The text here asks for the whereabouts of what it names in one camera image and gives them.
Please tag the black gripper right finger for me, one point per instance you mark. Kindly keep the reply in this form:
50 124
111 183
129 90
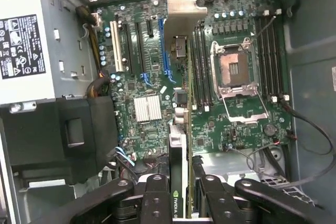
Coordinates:
220 203

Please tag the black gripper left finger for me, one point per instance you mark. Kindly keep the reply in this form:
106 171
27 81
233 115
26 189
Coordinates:
157 203

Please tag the green Dell motherboard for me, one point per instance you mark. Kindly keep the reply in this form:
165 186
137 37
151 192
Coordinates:
157 134

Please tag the round coin battery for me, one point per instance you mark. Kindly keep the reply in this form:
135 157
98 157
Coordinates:
270 130

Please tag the silver CPU socket cover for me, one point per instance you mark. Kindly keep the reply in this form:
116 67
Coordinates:
252 118

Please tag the silver finned chipset heatsink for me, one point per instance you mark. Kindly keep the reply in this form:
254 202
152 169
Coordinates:
147 108

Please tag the RAM slot white clips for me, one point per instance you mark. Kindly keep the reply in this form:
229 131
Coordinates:
280 56
269 56
206 108
194 107

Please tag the black plastic shroud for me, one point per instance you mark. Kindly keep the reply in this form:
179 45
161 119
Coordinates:
39 134

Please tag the RAM slot black clips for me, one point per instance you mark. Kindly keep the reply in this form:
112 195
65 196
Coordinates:
274 56
262 56
210 66
199 66

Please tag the long blue expansion slot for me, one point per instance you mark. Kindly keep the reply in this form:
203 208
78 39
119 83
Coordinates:
166 51

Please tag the black silver PC case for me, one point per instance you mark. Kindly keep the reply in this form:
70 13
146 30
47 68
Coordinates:
309 77

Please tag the white PCI expansion slot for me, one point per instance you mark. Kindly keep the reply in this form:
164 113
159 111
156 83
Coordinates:
116 48

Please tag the short black expansion slot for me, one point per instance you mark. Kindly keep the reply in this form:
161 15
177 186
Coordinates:
150 28

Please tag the thin silver locking lever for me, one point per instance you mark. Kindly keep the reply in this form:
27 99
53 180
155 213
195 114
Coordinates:
262 27

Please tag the white power connector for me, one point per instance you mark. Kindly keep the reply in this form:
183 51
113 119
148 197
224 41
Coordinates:
96 20

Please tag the grey power supply with label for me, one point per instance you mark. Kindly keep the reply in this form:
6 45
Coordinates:
26 3

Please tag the CPU socket metal frame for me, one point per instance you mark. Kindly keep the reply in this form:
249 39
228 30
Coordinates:
233 64

